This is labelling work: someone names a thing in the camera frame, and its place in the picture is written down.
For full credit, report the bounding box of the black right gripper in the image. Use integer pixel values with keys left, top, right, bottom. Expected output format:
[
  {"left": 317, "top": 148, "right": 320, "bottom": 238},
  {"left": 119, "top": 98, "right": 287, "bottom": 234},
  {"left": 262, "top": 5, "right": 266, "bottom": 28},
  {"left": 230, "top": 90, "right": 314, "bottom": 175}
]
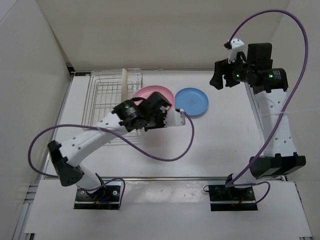
[{"left": 209, "top": 54, "right": 254, "bottom": 91}]

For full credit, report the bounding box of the pink plastic plate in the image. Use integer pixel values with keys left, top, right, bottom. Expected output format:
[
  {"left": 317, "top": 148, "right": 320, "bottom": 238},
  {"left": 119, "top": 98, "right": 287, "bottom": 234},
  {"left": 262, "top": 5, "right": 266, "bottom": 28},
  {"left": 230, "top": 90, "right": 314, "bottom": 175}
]
[{"left": 133, "top": 85, "right": 175, "bottom": 110}]

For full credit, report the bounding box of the blue plastic plate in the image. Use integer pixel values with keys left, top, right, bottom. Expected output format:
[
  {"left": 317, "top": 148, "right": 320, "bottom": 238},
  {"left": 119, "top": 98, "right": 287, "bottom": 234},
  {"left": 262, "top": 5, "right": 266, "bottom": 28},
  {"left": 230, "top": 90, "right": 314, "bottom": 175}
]
[{"left": 175, "top": 87, "right": 209, "bottom": 118}]

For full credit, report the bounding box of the cream plastic plate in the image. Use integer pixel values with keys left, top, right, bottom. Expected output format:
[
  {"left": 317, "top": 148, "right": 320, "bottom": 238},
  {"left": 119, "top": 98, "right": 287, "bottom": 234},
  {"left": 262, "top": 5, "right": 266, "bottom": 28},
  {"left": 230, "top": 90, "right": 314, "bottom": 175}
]
[{"left": 121, "top": 68, "right": 128, "bottom": 102}]

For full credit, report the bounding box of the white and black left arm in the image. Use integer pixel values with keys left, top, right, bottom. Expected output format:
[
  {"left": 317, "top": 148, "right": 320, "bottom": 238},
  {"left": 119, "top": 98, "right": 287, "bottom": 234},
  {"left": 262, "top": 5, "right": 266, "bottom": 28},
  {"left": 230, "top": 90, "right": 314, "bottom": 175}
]
[{"left": 47, "top": 91, "right": 171, "bottom": 200}]

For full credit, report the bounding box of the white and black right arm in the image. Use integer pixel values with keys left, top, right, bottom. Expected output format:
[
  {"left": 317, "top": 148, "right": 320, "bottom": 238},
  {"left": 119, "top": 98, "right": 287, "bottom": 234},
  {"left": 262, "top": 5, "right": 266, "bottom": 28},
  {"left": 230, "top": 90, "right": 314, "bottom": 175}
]
[{"left": 209, "top": 38, "right": 306, "bottom": 200}]

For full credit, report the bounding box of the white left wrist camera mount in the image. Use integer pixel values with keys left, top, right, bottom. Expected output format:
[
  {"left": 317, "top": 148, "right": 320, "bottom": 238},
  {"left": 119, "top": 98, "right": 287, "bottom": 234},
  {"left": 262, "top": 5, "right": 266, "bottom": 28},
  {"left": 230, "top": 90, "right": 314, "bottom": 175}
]
[{"left": 164, "top": 109, "right": 186, "bottom": 128}]

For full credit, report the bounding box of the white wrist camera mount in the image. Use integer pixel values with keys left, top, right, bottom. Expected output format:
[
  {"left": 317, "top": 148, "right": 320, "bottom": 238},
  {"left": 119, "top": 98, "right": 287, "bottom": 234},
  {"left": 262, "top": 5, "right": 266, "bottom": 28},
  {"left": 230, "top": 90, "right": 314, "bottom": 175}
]
[
  {"left": 164, "top": 109, "right": 186, "bottom": 128},
  {"left": 224, "top": 37, "right": 245, "bottom": 64}
]

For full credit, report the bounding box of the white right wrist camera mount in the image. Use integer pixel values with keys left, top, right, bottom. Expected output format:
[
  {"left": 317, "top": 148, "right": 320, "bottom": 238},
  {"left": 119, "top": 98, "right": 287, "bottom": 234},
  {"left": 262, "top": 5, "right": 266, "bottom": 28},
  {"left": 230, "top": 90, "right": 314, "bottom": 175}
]
[{"left": 224, "top": 37, "right": 245, "bottom": 64}]

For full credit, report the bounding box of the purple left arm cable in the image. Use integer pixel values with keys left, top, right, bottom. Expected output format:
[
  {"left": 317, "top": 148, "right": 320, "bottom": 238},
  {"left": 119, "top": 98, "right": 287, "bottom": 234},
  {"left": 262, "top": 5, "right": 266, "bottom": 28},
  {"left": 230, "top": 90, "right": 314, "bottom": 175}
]
[{"left": 27, "top": 111, "right": 195, "bottom": 208}]

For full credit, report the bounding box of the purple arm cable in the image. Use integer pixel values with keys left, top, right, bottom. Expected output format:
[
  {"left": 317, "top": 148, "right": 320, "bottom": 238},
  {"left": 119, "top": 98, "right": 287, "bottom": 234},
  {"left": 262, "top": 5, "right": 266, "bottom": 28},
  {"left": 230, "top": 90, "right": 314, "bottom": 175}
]
[
  {"left": 224, "top": 8, "right": 309, "bottom": 206},
  {"left": 27, "top": 111, "right": 195, "bottom": 208}
]

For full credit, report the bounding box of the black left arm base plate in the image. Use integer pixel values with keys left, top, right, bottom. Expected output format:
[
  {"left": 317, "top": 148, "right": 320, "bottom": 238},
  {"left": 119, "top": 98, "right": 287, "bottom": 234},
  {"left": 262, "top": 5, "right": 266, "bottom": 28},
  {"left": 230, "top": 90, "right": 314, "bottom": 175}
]
[{"left": 73, "top": 178, "right": 123, "bottom": 210}]

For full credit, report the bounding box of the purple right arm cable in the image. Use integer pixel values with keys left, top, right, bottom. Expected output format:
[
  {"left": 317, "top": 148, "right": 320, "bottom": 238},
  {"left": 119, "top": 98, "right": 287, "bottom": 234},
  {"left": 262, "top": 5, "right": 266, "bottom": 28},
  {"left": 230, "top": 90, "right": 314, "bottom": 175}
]
[{"left": 224, "top": 8, "right": 309, "bottom": 206}]

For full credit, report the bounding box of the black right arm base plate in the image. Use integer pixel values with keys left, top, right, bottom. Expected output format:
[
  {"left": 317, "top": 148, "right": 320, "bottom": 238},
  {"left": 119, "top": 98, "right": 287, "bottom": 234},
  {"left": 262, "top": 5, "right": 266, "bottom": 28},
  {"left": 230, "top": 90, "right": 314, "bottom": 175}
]
[{"left": 203, "top": 184, "right": 258, "bottom": 212}]

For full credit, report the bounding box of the aluminium table frame rail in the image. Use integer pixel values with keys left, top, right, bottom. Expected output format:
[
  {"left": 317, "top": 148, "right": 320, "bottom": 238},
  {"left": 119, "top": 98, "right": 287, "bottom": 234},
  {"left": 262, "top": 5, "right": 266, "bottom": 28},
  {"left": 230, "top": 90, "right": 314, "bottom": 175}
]
[{"left": 272, "top": 175, "right": 287, "bottom": 182}]

